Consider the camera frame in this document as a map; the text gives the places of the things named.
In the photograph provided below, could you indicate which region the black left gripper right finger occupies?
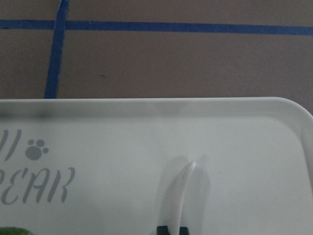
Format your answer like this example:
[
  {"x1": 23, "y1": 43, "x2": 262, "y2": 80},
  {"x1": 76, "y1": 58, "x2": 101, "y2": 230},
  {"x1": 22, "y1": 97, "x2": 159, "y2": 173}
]
[{"x1": 179, "y1": 227, "x2": 189, "y2": 235}]

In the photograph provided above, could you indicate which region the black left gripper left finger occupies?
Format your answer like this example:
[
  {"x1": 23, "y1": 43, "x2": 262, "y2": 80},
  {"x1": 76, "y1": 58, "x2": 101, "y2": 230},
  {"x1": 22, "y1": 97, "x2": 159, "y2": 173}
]
[{"x1": 156, "y1": 226, "x2": 170, "y2": 235}]

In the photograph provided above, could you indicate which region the white ceramic spoon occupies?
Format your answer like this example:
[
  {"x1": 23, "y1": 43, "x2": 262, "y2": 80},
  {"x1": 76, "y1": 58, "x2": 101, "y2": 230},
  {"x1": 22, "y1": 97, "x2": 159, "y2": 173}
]
[{"x1": 158, "y1": 161, "x2": 197, "y2": 235}]

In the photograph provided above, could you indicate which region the white bear tray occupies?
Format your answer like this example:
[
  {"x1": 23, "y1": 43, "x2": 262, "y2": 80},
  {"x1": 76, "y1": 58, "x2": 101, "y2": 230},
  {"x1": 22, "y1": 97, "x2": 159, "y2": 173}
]
[{"x1": 0, "y1": 97, "x2": 313, "y2": 235}]

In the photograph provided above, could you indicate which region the green avocado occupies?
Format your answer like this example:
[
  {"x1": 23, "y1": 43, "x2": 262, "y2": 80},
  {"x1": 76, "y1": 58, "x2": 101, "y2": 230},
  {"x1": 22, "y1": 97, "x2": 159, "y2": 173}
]
[{"x1": 0, "y1": 227, "x2": 34, "y2": 235}]

